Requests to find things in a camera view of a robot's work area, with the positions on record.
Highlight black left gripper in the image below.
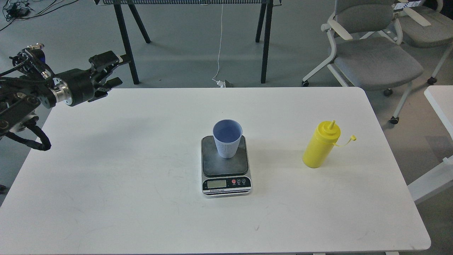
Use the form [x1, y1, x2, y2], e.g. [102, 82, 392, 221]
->
[53, 51, 129, 107]

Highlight light blue ribbed cup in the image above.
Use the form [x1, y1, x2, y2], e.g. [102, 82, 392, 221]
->
[212, 119, 242, 159]

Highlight yellow squeeze bottle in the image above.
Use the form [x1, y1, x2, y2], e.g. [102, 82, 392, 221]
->
[302, 120, 357, 168]

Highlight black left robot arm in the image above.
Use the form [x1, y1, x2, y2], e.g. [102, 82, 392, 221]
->
[0, 43, 131, 151]

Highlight black digital kitchen scale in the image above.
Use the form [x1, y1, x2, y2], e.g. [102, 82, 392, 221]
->
[201, 136, 252, 198]

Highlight black leg background table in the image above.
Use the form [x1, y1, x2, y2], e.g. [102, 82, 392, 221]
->
[95, 0, 282, 84]

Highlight grey office chair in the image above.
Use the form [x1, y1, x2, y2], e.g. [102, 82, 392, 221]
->
[302, 0, 424, 124]
[394, 0, 453, 85]

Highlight white hanging cable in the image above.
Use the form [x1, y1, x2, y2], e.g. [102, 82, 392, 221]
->
[212, 4, 224, 84]

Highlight black cables on floor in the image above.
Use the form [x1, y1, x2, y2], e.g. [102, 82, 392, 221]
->
[2, 0, 80, 22]

